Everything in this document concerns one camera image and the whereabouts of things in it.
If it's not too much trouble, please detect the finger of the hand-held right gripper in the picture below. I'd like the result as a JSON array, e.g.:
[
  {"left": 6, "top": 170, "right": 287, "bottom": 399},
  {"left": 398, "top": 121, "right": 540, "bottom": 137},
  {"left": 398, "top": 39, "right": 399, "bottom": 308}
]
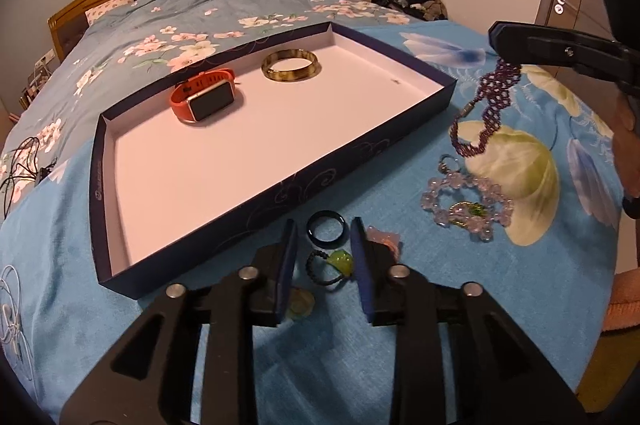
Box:
[{"left": 489, "top": 21, "right": 640, "bottom": 82}]

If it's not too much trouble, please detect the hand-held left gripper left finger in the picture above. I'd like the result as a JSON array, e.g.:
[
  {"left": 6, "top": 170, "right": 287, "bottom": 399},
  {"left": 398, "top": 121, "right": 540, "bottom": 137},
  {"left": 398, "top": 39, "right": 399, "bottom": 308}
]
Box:
[{"left": 59, "top": 219, "right": 299, "bottom": 425}]

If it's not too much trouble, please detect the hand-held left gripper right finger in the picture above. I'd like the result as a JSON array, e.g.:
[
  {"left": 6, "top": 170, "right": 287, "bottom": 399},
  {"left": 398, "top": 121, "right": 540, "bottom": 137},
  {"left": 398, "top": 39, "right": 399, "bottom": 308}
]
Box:
[{"left": 350, "top": 217, "right": 588, "bottom": 425}]

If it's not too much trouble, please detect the black bead bracelet jade charm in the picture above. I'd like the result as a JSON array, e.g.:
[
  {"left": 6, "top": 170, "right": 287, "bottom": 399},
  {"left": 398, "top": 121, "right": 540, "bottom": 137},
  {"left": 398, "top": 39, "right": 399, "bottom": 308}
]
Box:
[{"left": 305, "top": 249, "right": 357, "bottom": 290}]

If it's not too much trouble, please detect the pale green pendant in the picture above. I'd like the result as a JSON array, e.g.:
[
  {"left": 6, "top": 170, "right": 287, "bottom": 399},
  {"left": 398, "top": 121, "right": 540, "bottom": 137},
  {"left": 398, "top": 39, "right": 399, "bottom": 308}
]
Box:
[{"left": 285, "top": 287, "right": 317, "bottom": 322}]

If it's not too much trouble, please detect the pink charm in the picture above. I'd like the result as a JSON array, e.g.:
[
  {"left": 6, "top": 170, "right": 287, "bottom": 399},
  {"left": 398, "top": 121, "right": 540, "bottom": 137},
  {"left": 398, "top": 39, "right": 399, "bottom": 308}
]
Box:
[{"left": 367, "top": 227, "right": 403, "bottom": 256}]

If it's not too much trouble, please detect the black ring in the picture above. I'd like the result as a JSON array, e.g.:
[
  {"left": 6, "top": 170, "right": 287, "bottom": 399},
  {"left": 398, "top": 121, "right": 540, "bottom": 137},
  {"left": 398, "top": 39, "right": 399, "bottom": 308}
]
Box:
[{"left": 306, "top": 211, "right": 347, "bottom": 247}]

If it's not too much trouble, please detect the purple beaded bracelet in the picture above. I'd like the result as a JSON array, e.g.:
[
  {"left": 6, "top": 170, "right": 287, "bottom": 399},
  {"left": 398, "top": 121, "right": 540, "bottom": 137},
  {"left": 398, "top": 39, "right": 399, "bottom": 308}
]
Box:
[{"left": 450, "top": 59, "right": 523, "bottom": 158}]

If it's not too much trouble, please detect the clear crystal bead bracelet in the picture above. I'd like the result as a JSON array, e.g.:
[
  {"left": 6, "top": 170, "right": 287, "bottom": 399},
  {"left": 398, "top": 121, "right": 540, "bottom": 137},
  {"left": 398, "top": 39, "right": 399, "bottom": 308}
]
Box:
[{"left": 421, "top": 155, "right": 515, "bottom": 242}]

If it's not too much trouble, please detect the dark blue cardboard box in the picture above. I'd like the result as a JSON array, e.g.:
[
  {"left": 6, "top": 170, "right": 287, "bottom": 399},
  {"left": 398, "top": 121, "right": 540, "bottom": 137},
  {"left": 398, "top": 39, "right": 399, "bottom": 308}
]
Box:
[{"left": 89, "top": 21, "right": 458, "bottom": 301}]

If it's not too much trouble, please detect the person's right hand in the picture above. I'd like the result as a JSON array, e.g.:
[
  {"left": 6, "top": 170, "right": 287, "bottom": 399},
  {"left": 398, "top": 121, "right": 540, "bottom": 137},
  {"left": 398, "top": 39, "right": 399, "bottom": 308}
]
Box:
[{"left": 615, "top": 90, "right": 640, "bottom": 202}]

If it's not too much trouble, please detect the pile of dark clothes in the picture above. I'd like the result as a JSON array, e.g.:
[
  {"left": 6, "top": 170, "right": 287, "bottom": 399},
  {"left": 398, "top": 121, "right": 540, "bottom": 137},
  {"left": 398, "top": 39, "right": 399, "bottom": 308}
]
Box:
[{"left": 372, "top": 0, "right": 448, "bottom": 22}]

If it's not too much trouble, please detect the orange smartwatch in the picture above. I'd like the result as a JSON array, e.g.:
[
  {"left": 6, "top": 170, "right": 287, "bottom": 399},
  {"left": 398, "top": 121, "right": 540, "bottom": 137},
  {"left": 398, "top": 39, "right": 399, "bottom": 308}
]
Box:
[{"left": 169, "top": 68, "right": 244, "bottom": 123}]

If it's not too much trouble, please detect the amber bangle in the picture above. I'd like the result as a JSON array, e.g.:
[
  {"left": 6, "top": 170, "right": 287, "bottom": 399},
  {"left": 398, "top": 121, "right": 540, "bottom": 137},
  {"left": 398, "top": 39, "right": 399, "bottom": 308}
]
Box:
[{"left": 261, "top": 48, "right": 321, "bottom": 83}]

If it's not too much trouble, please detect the black charger plug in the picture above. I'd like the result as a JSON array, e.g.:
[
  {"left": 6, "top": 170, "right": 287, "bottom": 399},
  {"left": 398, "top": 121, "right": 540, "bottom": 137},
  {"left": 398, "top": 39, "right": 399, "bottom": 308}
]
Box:
[{"left": 35, "top": 161, "right": 66, "bottom": 182}]

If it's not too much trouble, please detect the person's pink sweater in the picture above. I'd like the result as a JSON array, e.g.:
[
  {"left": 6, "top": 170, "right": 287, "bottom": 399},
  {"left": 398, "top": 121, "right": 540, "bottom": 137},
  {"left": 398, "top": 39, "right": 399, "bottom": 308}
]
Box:
[{"left": 602, "top": 270, "right": 640, "bottom": 333}]

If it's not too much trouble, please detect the grey floral duvet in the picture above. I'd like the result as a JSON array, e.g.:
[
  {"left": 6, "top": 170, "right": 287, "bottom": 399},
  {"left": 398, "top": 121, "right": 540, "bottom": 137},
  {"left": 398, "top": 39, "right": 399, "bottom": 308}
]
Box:
[{"left": 0, "top": 0, "right": 416, "bottom": 216}]

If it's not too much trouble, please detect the nightstand clutter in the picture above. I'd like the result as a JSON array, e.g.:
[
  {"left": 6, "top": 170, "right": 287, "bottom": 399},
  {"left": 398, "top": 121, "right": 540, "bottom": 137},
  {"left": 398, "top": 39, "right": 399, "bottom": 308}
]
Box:
[{"left": 20, "top": 50, "right": 56, "bottom": 111}]

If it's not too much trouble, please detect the dotted white pillow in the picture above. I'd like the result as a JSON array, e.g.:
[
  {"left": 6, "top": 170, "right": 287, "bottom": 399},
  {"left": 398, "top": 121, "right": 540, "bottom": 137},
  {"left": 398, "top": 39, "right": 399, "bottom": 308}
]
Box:
[{"left": 85, "top": 0, "right": 137, "bottom": 26}]

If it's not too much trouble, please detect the white earphone cable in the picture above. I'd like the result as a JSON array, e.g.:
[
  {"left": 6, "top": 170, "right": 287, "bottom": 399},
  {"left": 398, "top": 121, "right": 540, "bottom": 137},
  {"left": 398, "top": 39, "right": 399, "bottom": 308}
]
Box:
[{"left": 0, "top": 264, "right": 35, "bottom": 373}]

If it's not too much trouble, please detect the black cable bundle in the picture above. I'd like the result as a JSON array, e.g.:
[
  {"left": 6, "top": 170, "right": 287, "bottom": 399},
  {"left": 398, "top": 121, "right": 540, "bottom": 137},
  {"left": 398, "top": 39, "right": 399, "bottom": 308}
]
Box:
[{"left": 0, "top": 135, "right": 66, "bottom": 216}]

